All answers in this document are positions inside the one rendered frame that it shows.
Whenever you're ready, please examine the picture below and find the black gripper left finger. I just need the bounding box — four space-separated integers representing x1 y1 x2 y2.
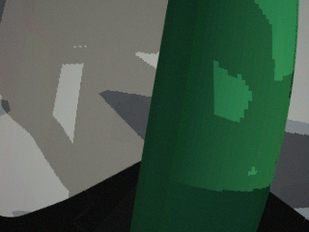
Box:
0 160 142 232

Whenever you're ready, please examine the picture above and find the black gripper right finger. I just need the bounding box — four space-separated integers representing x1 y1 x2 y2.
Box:
256 192 309 232

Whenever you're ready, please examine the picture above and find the long green pipe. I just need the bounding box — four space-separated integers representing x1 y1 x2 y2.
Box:
130 0 298 232

